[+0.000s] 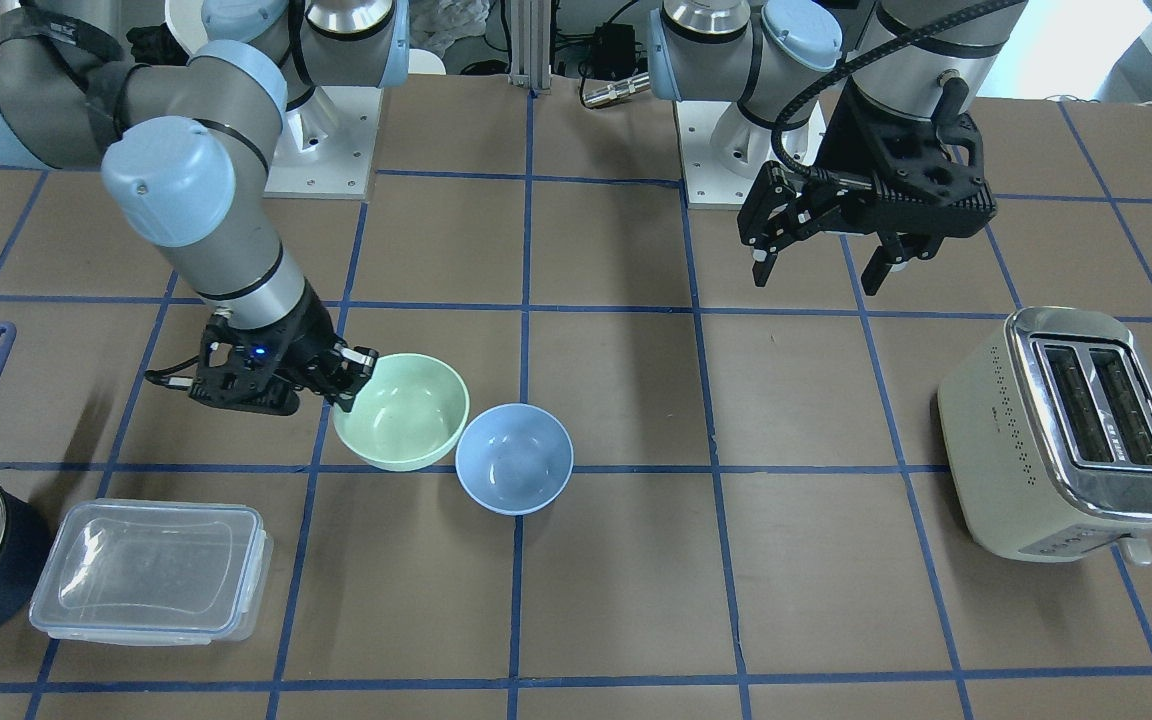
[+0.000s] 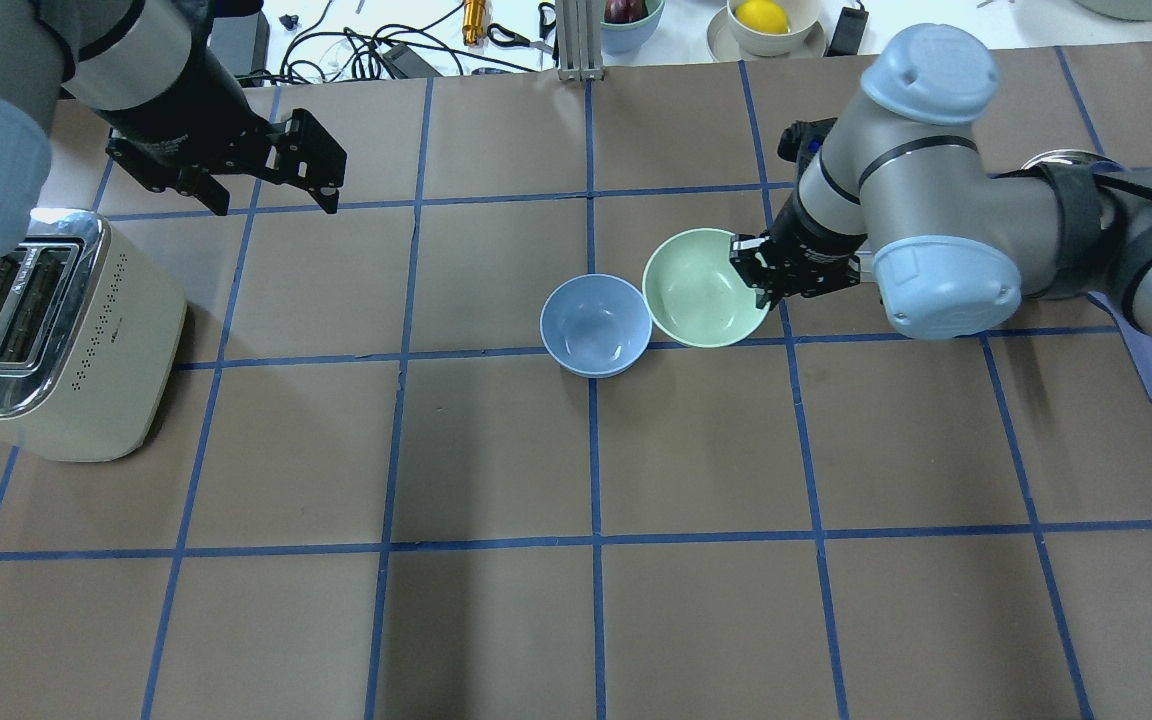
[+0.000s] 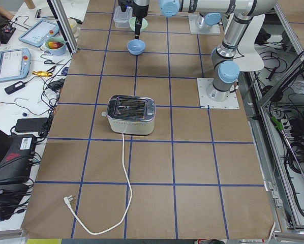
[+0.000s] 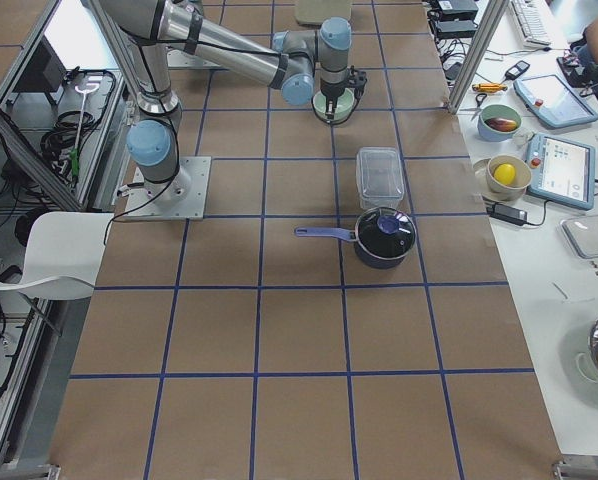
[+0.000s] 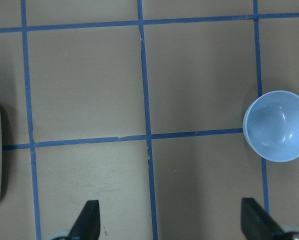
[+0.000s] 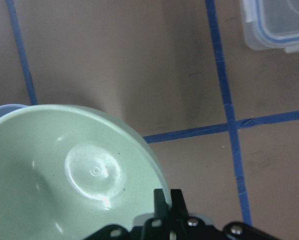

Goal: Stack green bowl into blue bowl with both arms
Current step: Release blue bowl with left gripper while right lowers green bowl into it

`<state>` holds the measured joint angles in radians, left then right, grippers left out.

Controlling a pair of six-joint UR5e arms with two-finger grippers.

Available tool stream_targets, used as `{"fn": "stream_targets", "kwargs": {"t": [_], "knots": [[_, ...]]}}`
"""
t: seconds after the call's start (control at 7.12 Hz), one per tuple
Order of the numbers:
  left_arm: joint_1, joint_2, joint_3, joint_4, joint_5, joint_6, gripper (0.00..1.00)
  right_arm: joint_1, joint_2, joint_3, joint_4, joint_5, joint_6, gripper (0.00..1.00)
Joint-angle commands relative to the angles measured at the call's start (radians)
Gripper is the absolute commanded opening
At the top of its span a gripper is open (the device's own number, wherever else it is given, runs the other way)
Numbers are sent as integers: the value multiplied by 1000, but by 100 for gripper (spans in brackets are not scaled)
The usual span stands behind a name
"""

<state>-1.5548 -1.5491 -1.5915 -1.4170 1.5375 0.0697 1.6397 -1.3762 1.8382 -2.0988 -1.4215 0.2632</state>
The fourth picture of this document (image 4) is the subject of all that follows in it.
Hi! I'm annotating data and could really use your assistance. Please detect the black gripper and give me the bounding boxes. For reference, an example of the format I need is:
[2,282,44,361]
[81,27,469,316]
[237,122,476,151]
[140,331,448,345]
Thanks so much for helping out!
[320,67,367,120]

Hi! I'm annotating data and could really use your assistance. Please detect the green bowl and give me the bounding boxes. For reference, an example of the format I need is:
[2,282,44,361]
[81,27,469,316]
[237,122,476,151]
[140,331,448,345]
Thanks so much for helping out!
[312,88,355,117]

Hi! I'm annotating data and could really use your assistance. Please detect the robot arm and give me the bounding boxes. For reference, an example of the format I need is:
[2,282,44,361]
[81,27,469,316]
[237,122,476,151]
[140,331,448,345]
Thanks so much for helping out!
[86,1,367,202]

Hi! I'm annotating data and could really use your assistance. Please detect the blue bowl with fruit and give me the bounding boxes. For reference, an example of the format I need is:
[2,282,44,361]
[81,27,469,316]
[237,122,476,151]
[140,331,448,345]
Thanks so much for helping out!
[477,104,522,142]

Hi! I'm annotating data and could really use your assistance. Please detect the beige bowl with lemon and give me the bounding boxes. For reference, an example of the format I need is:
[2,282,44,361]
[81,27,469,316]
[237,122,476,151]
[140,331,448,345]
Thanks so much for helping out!
[485,155,532,200]

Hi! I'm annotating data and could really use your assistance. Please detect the clear plastic food container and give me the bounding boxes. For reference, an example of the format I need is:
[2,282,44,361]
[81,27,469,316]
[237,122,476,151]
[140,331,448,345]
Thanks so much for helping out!
[356,147,405,210]

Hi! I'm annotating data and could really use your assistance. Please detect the dark blue saucepan with lid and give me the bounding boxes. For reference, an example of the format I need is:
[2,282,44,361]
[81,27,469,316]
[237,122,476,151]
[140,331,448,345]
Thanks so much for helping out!
[294,207,417,269]

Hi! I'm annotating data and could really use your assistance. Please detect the black scissors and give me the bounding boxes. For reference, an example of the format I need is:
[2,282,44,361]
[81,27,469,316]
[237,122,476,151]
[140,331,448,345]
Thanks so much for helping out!
[472,92,488,119]

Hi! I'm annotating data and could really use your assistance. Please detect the black power adapter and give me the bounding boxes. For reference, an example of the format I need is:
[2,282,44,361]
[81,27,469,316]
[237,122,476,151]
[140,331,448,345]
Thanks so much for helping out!
[486,202,527,226]

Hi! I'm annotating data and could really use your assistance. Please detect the white keyboard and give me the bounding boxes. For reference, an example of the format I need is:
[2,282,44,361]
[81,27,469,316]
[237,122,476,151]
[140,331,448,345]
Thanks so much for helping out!
[508,0,552,47]

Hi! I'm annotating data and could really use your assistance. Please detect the blue teach pendant far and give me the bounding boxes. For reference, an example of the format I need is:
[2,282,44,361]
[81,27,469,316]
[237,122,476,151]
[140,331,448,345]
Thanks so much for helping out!
[513,74,598,129]

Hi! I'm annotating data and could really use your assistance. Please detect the blue teach pendant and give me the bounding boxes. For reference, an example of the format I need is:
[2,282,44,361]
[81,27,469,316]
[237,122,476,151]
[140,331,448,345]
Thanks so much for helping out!
[513,74,598,129]
[526,133,596,211]

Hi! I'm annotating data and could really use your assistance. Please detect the blue teach pendant near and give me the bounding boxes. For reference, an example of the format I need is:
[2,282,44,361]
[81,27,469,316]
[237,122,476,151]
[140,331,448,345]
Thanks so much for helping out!
[526,133,596,211]

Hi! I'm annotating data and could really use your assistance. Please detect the grey kitchen scale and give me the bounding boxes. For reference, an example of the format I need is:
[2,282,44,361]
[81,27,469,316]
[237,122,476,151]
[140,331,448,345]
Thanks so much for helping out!
[560,215,598,259]

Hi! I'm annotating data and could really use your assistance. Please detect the white chair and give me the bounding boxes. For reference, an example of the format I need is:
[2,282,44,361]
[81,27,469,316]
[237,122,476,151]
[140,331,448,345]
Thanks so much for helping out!
[0,211,113,301]

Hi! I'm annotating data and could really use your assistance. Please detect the orange handled tool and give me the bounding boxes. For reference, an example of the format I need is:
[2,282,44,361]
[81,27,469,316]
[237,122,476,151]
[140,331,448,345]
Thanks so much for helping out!
[471,82,508,94]

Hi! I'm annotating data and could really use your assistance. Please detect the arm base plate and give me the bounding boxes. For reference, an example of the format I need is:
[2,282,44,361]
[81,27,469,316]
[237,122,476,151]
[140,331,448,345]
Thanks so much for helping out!
[125,156,212,221]
[166,46,221,70]

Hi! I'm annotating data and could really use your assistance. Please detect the aluminium frame post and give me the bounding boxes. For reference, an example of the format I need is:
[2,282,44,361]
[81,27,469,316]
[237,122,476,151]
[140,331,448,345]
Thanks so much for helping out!
[447,0,508,114]

